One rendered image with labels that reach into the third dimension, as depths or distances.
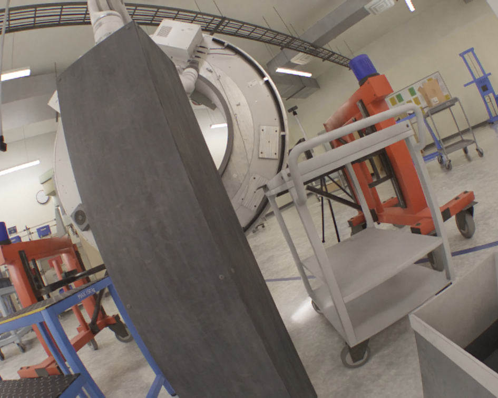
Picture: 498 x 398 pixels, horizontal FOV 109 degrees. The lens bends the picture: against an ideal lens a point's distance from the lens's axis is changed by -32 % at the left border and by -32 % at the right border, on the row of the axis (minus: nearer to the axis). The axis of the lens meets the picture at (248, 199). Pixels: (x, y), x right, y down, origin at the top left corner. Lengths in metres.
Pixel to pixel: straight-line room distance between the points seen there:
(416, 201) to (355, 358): 0.85
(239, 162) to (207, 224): 0.92
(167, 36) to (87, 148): 1.10
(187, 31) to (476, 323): 1.70
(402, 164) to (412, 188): 0.13
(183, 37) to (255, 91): 0.51
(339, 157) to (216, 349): 0.55
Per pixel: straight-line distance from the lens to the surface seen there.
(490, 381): 0.43
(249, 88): 1.45
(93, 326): 2.03
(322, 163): 0.70
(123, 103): 0.53
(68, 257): 2.19
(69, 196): 1.64
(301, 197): 0.62
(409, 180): 1.41
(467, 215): 1.54
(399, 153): 1.40
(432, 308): 0.60
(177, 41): 1.52
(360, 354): 0.92
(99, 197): 0.53
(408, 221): 1.49
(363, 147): 0.76
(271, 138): 1.35
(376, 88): 1.33
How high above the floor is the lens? 0.64
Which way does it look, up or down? 1 degrees up
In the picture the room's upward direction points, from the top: 23 degrees counter-clockwise
